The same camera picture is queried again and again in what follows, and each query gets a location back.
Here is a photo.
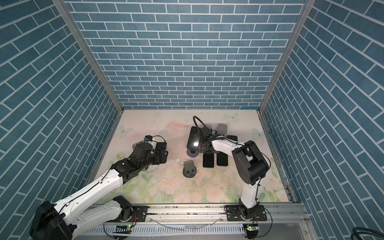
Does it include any teal edged black phone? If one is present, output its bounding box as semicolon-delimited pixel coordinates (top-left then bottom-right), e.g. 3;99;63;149
227;135;238;142

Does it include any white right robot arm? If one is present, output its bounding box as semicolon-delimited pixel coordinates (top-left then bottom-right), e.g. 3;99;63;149
193;127;271;220

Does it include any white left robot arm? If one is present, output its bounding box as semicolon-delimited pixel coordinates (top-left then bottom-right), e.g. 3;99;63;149
29;142;168;240

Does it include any grey stand wooden base right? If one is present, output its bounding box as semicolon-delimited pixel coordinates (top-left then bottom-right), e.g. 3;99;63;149
216;124;228;136

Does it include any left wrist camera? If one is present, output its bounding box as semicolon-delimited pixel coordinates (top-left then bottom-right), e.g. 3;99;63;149
144;135;154;142

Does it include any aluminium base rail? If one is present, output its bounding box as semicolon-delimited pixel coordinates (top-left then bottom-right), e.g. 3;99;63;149
83;202;310;226

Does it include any aluminium corner post right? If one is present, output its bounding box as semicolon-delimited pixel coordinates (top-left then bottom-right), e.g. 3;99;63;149
259;0;316;113

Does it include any aluminium corner post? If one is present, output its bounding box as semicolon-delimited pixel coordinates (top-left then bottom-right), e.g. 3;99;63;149
259;0;316;113
52;0;124;114

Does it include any aluminium corner post left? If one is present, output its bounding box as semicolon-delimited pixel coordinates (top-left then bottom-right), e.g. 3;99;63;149
52;0;124;114

